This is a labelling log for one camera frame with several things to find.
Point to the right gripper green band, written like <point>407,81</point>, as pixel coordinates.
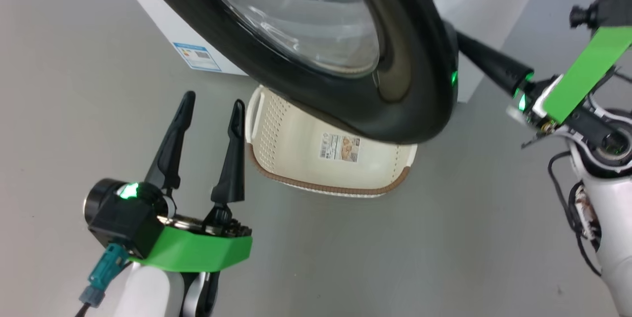
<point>587,70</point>

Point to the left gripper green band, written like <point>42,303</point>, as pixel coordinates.
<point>197,253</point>

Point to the black round glass washer door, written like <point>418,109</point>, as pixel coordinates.
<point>424,35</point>

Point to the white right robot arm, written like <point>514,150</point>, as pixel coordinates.
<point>614,218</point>

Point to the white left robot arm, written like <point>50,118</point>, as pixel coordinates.
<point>148,292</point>

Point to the white front-load washing machine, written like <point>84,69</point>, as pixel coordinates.
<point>484,1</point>

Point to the cream perforated laundry basket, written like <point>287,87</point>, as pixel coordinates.
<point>296,159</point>

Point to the printed basket product sticker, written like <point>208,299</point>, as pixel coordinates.
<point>339,147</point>

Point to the blue white energy label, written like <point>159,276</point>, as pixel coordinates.
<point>197,56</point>

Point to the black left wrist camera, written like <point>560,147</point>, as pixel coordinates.
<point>118,218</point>

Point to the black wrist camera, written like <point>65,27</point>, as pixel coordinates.
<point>610,8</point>
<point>118,218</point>

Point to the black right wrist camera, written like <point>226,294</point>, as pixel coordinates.
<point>610,8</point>

